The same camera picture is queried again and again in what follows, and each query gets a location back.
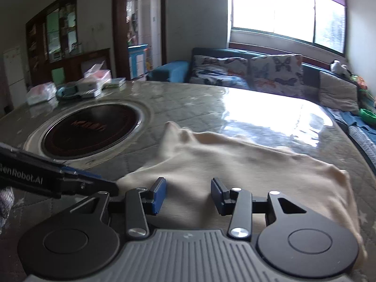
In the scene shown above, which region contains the clear plastic bag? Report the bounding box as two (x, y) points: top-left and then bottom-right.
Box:
(84, 61), (112, 83)
(26, 82), (57, 105)

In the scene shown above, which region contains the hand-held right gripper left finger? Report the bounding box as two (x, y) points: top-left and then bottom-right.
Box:
(69, 177), (167, 240)

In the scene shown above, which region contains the cream shirt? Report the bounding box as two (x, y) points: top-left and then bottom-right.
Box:
(116, 121), (368, 268)

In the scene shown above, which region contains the colourful toy pile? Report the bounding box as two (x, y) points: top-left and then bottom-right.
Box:
(351, 75), (369, 91)

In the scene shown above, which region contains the white butterfly print pillow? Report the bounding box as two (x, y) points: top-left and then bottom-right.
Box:
(249, 54), (306, 97)

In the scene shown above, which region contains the blue sofa blanket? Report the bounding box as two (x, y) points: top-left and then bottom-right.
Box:
(327, 107), (376, 165)

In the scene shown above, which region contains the blue sofa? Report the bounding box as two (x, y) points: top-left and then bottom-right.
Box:
(147, 47), (376, 168)

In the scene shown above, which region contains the teal tray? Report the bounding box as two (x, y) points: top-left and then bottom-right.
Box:
(56, 84), (77, 100)

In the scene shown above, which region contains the white box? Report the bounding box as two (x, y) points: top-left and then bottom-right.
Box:
(73, 81), (103, 98)

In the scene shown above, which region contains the grey pillow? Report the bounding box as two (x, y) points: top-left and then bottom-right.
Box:
(319, 71), (360, 112)

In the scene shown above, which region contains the black and white plush toy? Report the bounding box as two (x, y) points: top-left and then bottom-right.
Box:
(330, 60), (351, 78)

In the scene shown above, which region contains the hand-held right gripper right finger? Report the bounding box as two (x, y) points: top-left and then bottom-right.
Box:
(211, 178), (307, 238)

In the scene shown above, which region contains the dark wooden display cabinet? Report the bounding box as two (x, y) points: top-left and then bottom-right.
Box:
(26, 0), (112, 91)

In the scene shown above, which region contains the green flat box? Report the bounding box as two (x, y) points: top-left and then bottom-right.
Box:
(103, 77), (127, 90)

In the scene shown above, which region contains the small blue and white cabinet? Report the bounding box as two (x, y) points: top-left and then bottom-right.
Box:
(128, 44), (149, 80)

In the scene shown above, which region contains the round black cooktop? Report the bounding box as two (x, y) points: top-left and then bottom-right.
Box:
(41, 103), (141, 157)

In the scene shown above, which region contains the dark wooden door frame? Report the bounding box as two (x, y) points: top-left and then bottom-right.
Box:
(112, 0), (168, 80)

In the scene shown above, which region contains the dark butterfly print pillow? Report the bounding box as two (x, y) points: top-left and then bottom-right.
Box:
(188, 54), (250, 90)

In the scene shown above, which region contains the window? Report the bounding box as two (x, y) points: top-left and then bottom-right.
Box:
(229, 0), (347, 55)

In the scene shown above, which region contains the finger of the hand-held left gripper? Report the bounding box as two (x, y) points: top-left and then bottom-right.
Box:
(59, 166), (119, 197)

